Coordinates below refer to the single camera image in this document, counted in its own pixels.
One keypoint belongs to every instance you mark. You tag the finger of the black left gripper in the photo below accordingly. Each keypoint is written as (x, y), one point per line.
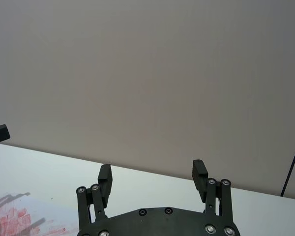
(0, 132)

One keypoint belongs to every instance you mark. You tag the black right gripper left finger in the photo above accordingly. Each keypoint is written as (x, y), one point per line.
(105, 182)

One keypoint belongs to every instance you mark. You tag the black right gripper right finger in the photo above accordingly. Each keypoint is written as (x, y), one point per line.
(199, 179)

